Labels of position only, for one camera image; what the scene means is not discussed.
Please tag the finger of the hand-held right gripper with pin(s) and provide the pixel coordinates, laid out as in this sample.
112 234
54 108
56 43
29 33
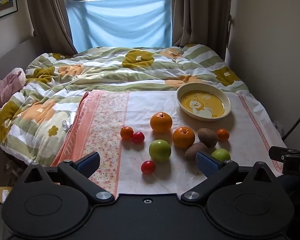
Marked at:
280 153

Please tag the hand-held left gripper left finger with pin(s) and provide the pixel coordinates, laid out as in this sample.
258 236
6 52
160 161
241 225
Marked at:
90 163

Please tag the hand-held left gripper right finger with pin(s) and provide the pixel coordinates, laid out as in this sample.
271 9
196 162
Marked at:
207 165

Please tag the green apple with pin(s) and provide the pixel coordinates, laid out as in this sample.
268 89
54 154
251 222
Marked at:
222 154
160 150

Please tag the brown kiwi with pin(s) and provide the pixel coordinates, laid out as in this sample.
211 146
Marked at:
193 150
208 137

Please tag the small tangerine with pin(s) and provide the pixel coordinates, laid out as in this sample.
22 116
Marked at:
223 134
127 133

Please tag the large orange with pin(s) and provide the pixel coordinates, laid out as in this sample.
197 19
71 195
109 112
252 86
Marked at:
183 137
161 122

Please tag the red cherry tomato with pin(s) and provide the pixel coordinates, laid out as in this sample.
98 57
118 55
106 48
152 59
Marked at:
148 167
138 137

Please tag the cream bowl with bear print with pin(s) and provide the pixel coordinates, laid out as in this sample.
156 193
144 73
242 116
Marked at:
202 102

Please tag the small white object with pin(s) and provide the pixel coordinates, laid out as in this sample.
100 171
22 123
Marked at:
65 125

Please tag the pink floral cloth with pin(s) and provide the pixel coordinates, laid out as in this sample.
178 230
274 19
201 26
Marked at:
145 105

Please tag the floral striped quilt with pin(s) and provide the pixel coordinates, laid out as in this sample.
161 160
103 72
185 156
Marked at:
102 67

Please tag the pink plush cloth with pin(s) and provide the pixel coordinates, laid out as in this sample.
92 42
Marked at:
6 87

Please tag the grey bed headboard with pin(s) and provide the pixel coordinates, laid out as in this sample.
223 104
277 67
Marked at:
12 55

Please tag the light blue window cloth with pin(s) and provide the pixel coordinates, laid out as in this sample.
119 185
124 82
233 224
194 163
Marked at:
120 22

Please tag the brown curtain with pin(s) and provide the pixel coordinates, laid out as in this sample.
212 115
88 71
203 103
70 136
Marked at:
50 12
197 12

